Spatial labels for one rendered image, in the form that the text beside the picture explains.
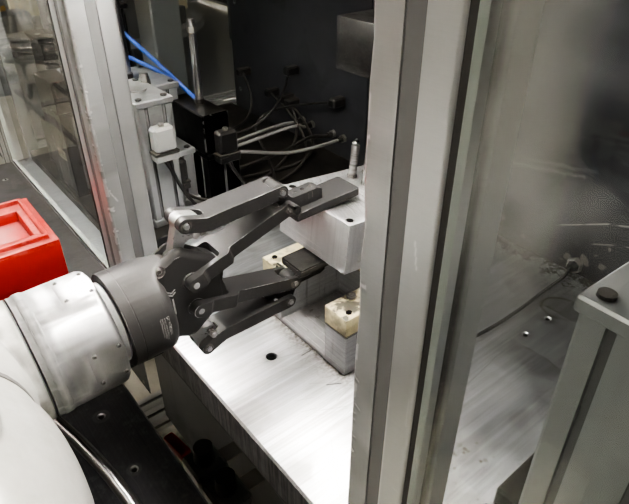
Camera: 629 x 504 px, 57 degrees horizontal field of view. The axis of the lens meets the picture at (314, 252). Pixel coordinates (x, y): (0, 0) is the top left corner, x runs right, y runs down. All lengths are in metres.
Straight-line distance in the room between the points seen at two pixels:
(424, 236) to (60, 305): 0.26
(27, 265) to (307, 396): 0.35
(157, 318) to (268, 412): 0.15
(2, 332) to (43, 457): 0.16
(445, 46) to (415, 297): 0.11
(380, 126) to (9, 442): 0.20
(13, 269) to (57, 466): 0.45
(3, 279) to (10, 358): 0.31
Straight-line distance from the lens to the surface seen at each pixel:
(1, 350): 0.40
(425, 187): 0.23
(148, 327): 0.43
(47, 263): 0.71
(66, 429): 0.68
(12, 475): 0.25
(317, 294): 0.63
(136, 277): 0.43
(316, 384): 0.55
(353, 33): 0.52
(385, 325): 0.28
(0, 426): 0.28
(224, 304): 0.48
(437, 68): 0.21
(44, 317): 0.41
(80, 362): 0.41
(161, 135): 0.70
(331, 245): 0.51
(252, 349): 0.58
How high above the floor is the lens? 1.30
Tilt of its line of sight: 33 degrees down
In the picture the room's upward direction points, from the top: straight up
